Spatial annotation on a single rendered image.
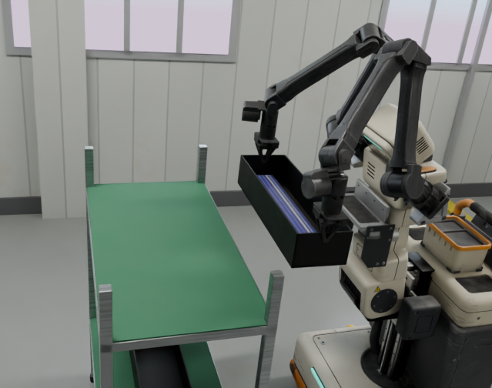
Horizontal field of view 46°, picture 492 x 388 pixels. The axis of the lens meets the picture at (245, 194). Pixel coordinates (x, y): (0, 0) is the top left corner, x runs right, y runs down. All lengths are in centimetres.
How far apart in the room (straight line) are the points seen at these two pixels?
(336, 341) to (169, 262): 109
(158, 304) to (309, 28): 271
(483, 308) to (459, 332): 12
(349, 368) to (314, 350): 17
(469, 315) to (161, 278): 106
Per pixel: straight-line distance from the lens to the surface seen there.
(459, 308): 213
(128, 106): 379
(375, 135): 187
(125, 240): 184
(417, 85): 175
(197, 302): 158
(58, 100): 367
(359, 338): 265
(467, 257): 221
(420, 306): 209
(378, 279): 206
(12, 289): 334
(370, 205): 199
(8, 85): 376
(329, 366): 247
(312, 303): 327
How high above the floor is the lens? 189
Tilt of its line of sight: 25 degrees down
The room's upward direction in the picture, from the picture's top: 6 degrees clockwise
